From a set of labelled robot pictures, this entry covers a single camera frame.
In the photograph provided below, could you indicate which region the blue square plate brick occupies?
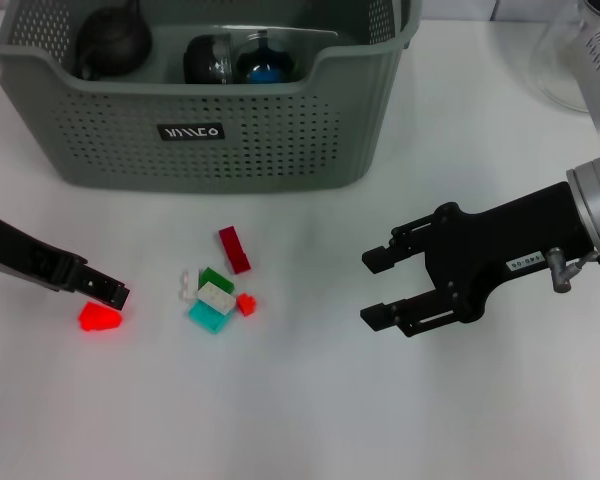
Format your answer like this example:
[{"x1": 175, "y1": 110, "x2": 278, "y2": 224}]
[{"x1": 247, "y1": 67, "x2": 282, "y2": 84}]

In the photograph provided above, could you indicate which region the long dark red brick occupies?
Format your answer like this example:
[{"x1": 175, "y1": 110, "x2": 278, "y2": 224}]
[{"x1": 218, "y1": 226, "x2": 252, "y2": 275}]

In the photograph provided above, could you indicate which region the green brick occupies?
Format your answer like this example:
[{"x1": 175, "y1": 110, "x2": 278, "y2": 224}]
[{"x1": 199, "y1": 267, "x2": 235, "y2": 295}]

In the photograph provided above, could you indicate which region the black teapot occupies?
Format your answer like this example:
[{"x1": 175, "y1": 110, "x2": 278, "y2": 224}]
[{"x1": 74, "y1": 0, "x2": 154, "y2": 81}]

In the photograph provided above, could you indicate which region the narrow white brick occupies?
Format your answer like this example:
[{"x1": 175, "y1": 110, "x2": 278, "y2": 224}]
[{"x1": 179, "y1": 268, "x2": 201, "y2": 300}]

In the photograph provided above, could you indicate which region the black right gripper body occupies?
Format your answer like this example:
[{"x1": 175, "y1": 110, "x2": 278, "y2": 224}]
[{"x1": 426, "y1": 180, "x2": 600, "y2": 324}]

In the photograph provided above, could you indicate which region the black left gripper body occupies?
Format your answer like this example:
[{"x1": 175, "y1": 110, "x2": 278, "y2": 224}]
[{"x1": 0, "y1": 208, "x2": 89, "y2": 293}]

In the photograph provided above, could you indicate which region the clear glass pitcher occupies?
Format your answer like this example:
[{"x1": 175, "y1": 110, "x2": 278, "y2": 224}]
[{"x1": 529, "y1": 0, "x2": 594, "y2": 114}]

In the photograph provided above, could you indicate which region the grey perforated storage bin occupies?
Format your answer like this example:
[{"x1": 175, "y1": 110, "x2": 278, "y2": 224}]
[{"x1": 0, "y1": 0, "x2": 424, "y2": 194}]

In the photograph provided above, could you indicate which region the red sloped brick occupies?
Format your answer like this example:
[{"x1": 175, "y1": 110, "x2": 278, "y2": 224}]
[{"x1": 78, "y1": 301, "x2": 124, "y2": 332}]

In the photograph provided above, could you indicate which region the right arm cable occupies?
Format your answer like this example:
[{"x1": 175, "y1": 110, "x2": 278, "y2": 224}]
[{"x1": 549, "y1": 247, "x2": 600, "y2": 295}]

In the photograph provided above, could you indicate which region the glass teacup black holder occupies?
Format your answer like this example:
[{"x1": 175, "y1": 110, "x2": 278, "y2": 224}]
[
  {"x1": 182, "y1": 32, "x2": 231, "y2": 85},
  {"x1": 233, "y1": 29, "x2": 300, "y2": 84}
]

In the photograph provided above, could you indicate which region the teal plate brick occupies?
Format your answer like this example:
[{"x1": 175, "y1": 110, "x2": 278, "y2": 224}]
[{"x1": 188, "y1": 299, "x2": 230, "y2": 335}]

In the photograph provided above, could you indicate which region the wide white brick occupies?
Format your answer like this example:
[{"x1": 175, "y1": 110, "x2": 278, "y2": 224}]
[{"x1": 197, "y1": 281, "x2": 236, "y2": 316}]

